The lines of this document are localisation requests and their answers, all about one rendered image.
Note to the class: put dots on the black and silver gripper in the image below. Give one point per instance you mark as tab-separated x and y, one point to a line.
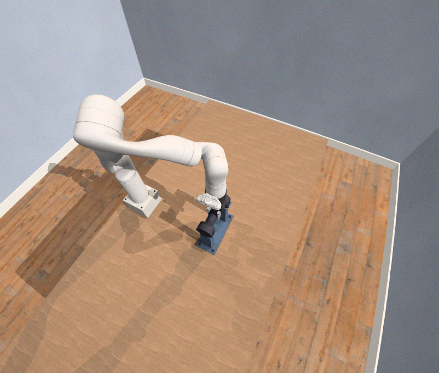
213	200

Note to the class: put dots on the blue metal cradle base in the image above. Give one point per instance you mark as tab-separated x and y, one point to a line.
221	225

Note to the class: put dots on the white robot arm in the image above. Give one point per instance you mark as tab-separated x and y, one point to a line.
99	127

